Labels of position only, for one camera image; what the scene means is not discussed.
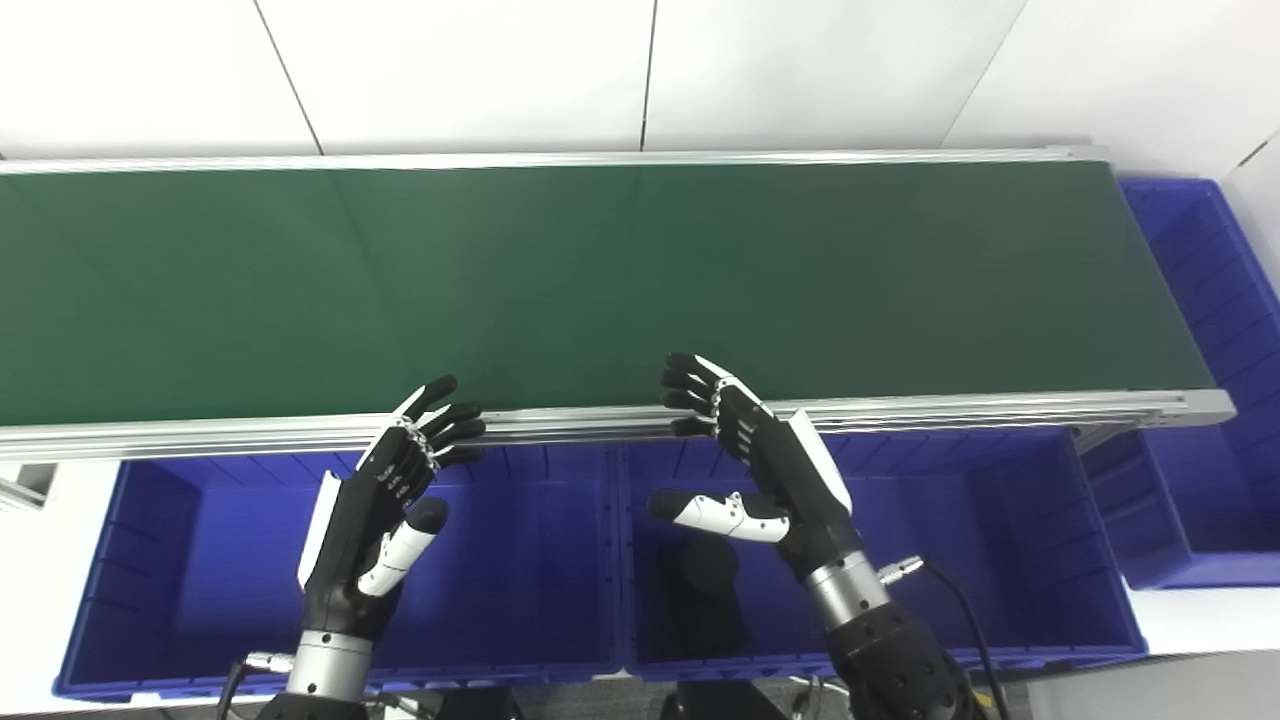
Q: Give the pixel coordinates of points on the blue plastic bin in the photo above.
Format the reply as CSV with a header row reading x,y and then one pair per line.
x,y
220,570
1210,480
980,540

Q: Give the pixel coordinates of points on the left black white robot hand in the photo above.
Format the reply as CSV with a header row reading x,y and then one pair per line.
x,y
345,550

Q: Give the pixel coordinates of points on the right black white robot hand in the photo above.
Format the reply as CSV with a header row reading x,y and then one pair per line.
x,y
810,490

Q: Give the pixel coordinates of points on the green conveyor belt aluminium frame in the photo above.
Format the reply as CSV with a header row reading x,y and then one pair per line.
x,y
600,290

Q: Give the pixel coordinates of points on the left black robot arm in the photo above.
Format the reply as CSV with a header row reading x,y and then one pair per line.
x,y
325,670

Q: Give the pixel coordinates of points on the black cylinder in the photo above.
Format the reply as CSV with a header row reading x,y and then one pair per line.
x,y
710,590

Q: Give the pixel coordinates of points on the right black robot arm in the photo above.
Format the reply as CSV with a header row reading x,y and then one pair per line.
x,y
890,650

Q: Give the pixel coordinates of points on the aluminium conveyor leg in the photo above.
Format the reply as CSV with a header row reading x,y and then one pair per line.
x,y
22,490

